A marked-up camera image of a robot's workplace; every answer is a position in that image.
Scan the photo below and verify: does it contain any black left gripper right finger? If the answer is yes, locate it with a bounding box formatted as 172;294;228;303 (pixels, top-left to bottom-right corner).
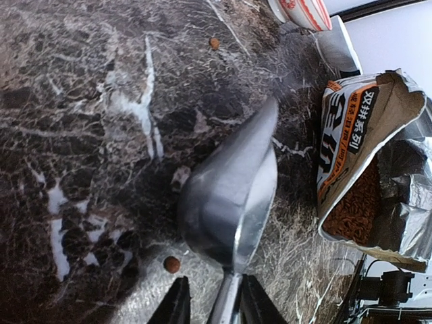
240;275;288;324

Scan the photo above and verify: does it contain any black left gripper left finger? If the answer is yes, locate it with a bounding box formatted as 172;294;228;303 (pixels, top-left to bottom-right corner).
148;276;191;324

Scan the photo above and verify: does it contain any silver metal scoop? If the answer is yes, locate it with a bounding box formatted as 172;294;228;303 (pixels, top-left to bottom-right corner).
178;98;278;323

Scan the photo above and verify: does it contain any brown pet food bag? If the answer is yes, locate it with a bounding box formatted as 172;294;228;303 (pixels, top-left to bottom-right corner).
317;70;431;273

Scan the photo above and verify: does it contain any brown pet food kibble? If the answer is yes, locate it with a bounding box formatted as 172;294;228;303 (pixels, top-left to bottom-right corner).
323;158;381;246

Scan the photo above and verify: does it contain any white ceramic bowl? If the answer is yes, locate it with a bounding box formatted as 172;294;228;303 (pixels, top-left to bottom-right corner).
316;16;362;78

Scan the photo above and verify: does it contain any red patterned bowl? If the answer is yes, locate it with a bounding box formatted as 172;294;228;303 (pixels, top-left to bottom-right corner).
267;0;332;32

